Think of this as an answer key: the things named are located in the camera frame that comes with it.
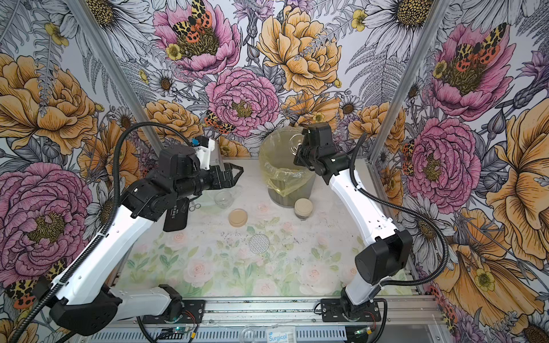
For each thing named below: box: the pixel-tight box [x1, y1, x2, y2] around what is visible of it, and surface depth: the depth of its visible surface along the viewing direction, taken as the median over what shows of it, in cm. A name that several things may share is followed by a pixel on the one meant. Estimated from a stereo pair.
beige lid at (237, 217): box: [228, 207, 249, 228], surface depth 101 cm
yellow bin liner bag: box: [258, 125, 316, 197], surface depth 83 cm
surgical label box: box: [265, 325, 297, 343], surface depth 71 cm
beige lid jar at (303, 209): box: [293, 197, 314, 221], surface depth 96 cm
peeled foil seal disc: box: [248, 233, 270, 255], surface depth 91 cm
